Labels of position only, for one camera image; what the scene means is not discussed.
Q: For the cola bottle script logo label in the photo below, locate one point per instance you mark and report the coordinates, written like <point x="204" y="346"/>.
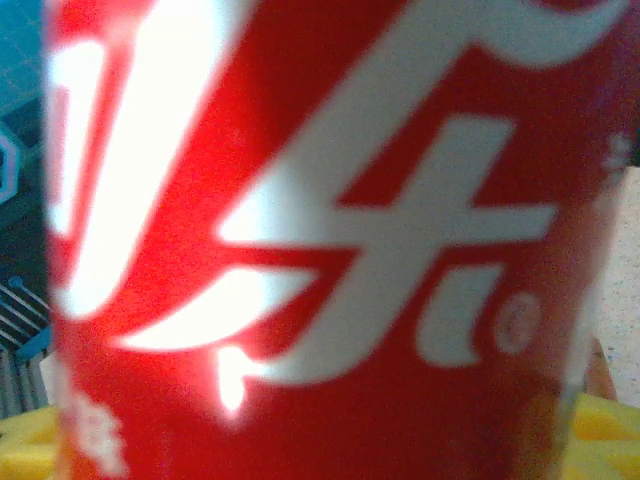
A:
<point x="400" y="125"/>

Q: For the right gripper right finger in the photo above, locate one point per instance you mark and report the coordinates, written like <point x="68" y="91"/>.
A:
<point x="610" y="440"/>

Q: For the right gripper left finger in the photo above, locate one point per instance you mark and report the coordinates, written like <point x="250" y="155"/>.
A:
<point x="25" y="450"/>

